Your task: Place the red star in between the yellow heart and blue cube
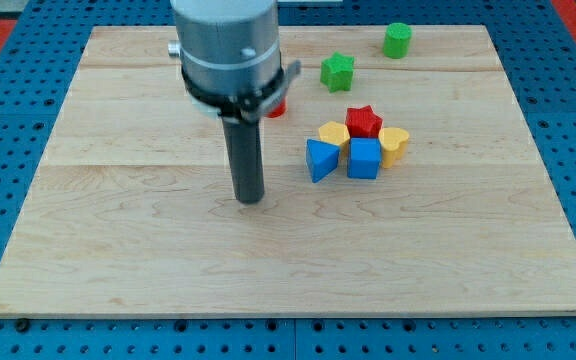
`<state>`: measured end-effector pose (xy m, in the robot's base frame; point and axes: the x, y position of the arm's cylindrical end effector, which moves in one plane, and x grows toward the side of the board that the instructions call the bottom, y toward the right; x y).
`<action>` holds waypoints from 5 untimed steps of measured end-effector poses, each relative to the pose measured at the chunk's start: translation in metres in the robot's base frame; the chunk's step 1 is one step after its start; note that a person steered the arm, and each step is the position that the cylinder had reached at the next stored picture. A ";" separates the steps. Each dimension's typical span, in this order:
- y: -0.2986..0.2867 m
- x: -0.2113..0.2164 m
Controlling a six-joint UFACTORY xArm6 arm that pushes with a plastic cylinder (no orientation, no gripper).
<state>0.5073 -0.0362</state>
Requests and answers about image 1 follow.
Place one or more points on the green cylinder block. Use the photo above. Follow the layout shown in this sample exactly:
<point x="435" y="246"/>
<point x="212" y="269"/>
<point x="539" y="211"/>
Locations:
<point x="396" y="40"/>

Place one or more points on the red star block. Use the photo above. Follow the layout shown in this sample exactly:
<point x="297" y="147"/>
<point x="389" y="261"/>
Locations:
<point x="363" y="122"/>

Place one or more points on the light wooden board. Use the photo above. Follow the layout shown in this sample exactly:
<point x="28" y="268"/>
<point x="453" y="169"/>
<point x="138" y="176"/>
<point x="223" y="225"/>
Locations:
<point x="131" y="212"/>

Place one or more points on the blue triangle block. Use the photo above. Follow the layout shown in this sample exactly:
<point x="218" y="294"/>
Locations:
<point x="321" y="158"/>

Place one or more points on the green star block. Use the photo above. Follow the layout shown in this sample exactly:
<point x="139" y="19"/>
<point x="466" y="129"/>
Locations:
<point x="337" y="72"/>

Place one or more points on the yellow heart block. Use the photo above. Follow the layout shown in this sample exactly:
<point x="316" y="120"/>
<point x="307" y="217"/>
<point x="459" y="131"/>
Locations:
<point x="393" y="142"/>

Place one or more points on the blue cube block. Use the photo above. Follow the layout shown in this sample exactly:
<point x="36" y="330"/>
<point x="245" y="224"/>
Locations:
<point x="364" y="158"/>

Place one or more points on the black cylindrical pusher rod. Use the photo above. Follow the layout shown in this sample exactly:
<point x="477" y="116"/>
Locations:
<point x="245" y="160"/>

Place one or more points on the yellow pentagon block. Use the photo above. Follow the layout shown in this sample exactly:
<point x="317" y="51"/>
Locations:
<point x="335" y="133"/>

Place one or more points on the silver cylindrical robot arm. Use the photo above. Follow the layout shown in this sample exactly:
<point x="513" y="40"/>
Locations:
<point x="231" y="57"/>

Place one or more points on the red block behind arm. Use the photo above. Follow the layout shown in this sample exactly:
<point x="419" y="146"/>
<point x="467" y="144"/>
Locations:
<point x="279" y="110"/>

